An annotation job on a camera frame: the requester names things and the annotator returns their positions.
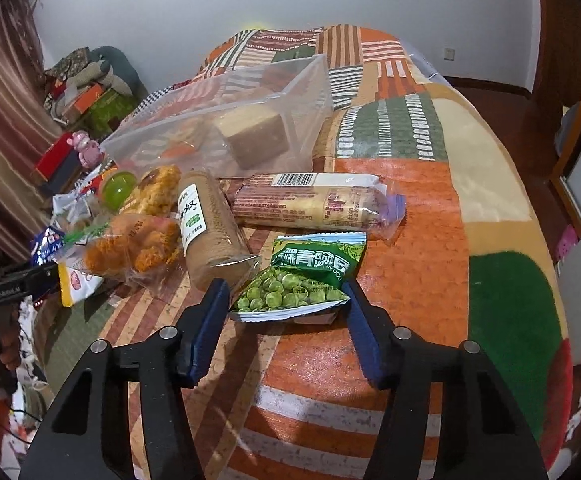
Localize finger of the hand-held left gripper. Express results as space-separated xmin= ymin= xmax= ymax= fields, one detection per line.
xmin=18 ymin=262 xmax=62 ymax=295

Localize small golden fried snack bag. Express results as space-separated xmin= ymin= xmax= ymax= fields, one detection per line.
xmin=124 ymin=164 xmax=182 ymax=217

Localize grey printed bed sheet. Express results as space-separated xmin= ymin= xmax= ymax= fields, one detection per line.
xmin=405 ymin=40 xmax=442 ymax=82

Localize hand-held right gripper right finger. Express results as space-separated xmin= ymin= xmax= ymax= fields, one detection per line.
xmin=341 ymin=280 xmax=551 ymax=480

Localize striped pink curtain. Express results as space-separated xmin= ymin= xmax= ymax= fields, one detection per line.
xmin=0 ymin=0 xmax=74 ymax=263

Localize blue white snack packet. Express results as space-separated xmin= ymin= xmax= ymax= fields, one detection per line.
xmin=30 ymin=226 xmax=66 ymax=266

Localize long roll package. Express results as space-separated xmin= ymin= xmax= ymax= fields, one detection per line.
xmin=229 ymin=172 xmax=407 ymax=242

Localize white yellow snack packet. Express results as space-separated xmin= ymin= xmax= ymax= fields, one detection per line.
xmin=58 ymin=260 xmax=105 ymax=309

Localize brown cake block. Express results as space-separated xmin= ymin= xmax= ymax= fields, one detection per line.
xmin=210 ymin=107 xmax=291 ymax=171

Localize wooden door frame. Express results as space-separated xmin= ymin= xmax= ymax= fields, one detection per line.
xmin=521 ymin=0 xmax=581 ymax=223

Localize pink slippers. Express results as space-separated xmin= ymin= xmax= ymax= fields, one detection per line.
xmin=555 ymin=225 xmax=579 ymax=262

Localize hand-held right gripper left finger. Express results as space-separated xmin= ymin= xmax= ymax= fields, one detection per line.
xmin=18 ymin=277 xmax=231 ymax=480

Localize red box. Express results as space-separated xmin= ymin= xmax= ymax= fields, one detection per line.
xmin=34 ymin=132 xmax=84 ymax=184

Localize green round jelly cup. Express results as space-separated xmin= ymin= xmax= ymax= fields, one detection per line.
xmin=100 ymin=170 xmax=136 ymax=211

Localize large orange fried snack bag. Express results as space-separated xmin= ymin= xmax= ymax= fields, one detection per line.
xmin=54 ymin=214 xmax=182 ymax=293

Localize person's left hand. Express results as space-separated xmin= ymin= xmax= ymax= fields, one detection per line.
xmin=0 ymin=310 xmax=22 ymax=394

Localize pink plush toy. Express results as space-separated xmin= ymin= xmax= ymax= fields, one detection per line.
xmin=72 ymin=130 xmax=104 ymax=169

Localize white crinkled snack packet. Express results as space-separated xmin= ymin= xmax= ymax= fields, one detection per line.
xmin=52 ymin=191 xmax=97 ymax=227

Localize brown biscuit tube package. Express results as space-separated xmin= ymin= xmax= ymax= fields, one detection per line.
xmin=177 ymin=170 xmax=262 ymax=292

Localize patterned folded quilt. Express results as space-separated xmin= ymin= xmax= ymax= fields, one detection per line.
xmin=44 ymin=47 xmax=92 ymax=87

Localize orange cardboard box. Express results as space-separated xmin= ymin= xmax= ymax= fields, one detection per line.
xmin=67 ymin=85 xmax=107 ymax=117

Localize clear plastic storage bin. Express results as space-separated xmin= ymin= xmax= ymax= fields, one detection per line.
xmin=99 ymin=54 xmax=332 ymax=181

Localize green pea snack packet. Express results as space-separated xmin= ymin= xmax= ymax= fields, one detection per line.
xmin=229 ymin=232 xmax=367 ymax=324

